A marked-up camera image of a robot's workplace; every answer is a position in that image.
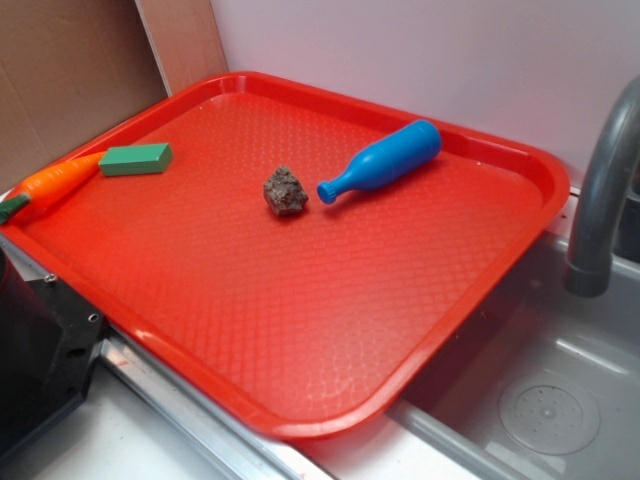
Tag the green rectangular block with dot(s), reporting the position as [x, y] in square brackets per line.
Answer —
[136, 159]

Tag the brown rock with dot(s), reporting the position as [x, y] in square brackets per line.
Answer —
[284, 193]

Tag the grey plastic sink basin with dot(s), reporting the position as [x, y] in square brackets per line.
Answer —
[537, 383]

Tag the blue toy bottle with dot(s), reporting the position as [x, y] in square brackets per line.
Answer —
[385, 161]

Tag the orange toy carrot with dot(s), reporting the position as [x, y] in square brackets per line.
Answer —
[50, 185]

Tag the grey sink faucet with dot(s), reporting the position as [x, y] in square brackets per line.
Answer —
[606, 221]

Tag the brown cardboard panel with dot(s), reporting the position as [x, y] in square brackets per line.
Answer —
[71, 70]

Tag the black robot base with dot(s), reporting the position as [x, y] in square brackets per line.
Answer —
[50, 339]

